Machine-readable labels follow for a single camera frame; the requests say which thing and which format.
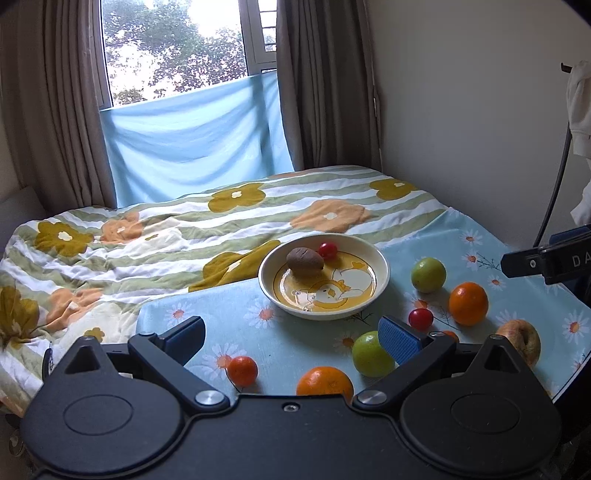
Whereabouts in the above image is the window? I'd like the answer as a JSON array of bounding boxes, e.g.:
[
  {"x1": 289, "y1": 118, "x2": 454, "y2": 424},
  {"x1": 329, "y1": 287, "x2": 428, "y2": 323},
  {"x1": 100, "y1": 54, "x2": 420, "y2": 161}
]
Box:
[{"x1": 99, "y1": 0, "x2": 280, "y2": 109}]

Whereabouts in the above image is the dark cable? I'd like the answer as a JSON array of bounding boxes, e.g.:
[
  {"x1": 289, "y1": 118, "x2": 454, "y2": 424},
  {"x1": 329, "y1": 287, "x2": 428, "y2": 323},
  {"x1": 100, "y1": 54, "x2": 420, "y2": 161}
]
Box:
[{"x1": 533, "y1": 124, "x2": 572, "y2": 249}]

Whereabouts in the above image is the light blue daisy tablecloth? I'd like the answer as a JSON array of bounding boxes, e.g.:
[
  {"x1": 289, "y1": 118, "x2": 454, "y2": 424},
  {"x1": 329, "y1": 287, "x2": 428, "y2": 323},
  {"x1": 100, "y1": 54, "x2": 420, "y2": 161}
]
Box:
[{"x1": 136, "y1": 208, "x2": 591, "y2": 402}]

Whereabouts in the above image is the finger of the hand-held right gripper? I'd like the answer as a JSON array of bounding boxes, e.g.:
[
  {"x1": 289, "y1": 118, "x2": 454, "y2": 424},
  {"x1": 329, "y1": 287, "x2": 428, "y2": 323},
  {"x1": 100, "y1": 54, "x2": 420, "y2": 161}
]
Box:
[
  {"x1": 501, "y1": 241, "x2": 591, "y2": 285},
  {"x1": 549, "y1": 225, "x2": 591, "y2": 247}
]

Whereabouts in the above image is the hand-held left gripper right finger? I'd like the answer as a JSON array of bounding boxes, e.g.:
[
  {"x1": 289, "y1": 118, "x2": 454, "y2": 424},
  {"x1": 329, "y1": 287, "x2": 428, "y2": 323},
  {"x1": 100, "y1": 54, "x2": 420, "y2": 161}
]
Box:
[{"x1": 352, "y1": 316, "x2": 548, "y2": 416}]

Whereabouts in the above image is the brown kiwi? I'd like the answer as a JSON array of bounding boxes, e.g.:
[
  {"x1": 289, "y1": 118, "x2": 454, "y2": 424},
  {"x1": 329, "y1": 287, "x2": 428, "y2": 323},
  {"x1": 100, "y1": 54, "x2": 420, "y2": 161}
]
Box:
[{"x1": 286, "y1": 247, "x2": 324, "y2": 278}]

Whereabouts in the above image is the wrinkled yellow-red apple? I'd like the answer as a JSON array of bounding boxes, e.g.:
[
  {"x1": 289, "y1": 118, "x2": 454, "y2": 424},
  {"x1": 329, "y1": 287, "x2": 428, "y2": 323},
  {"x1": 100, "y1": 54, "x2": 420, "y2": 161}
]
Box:
[{"x1": 496, "y1": 319, "x2": 542, "y2": 370}]

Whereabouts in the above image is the striped floral blanket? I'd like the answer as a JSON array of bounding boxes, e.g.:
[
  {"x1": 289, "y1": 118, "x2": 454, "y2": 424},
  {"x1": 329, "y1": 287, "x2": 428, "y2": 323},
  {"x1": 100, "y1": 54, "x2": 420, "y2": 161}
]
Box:
[{"x1": 0, "y1": 165, "x2": 451, "y2": 416}]

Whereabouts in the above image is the white hanging garment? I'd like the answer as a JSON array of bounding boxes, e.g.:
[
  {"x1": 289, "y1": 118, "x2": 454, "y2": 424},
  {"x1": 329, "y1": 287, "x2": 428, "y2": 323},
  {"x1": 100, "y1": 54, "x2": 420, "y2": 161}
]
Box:
[{"x1": 566, "y1": 59, "x2": 591, "y2": 227}]

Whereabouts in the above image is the green apple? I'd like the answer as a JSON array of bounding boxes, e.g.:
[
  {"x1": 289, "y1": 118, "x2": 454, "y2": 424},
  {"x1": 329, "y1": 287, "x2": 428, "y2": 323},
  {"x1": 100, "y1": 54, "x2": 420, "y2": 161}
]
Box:
[
  {"x1": 352, "y1": 331, "x2": 397, "y2": 378},
  {"x1": 411, "y1": 257, "x2": 447, "y2": 294}
]

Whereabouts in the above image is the orange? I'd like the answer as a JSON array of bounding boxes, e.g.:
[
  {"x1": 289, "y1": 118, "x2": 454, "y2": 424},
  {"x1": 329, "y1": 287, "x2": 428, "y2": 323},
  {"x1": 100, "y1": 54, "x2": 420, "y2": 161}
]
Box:
[
  {"x1": 296, "y1": 366, "x2": 355, "y2": 398},
  {"x1": 449, "y1": 282, "x2": 489, "y2": 326}
]

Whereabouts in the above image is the cream plate with duck print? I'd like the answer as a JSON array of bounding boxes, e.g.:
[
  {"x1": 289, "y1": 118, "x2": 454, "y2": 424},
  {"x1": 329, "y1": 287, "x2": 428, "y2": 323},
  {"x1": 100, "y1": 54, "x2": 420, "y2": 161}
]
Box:
[{"x1": 257, "y1": 234, "x2": 391, "y2": 320}]

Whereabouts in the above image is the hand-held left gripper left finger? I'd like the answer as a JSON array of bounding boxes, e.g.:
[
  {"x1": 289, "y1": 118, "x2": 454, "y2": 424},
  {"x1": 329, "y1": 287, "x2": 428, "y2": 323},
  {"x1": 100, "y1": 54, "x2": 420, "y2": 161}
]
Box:
[{"x1": 44, "y1": 316, "x2": 232, "y2": 416}]

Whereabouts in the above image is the light blue window cloth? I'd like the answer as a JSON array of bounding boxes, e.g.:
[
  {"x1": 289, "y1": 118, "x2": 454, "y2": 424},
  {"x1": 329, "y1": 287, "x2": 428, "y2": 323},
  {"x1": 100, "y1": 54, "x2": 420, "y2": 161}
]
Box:
[{"x1": 99, "y1": 71, "x2": 296, "y2": 208}]

